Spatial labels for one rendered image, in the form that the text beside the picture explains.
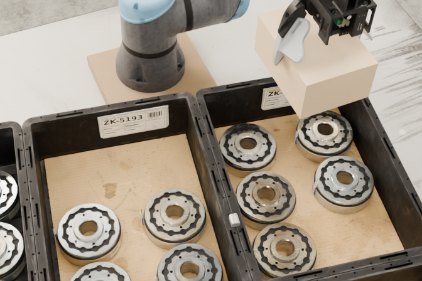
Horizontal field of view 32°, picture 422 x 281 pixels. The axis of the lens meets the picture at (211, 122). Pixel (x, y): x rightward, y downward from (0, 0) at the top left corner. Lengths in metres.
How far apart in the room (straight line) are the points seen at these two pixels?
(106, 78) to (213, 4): 0.30
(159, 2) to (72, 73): 0.33
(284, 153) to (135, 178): 0.27
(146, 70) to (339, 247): 0.56
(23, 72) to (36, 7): 1.23
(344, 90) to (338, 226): 0.27
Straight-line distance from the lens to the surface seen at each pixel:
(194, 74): 1.61
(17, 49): 1.74
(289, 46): 1.07
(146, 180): 1.31
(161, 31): 1.47
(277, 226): 1.22
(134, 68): 1.54
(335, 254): 1.25
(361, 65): 1.10
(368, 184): 1.30
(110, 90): 1.58
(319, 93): 1.09
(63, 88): 1.64
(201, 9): 1.48
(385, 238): 1.29
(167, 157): 1.33
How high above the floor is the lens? 1.90
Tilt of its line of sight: 51 degrees down
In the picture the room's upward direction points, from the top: 2 degrees clockwise
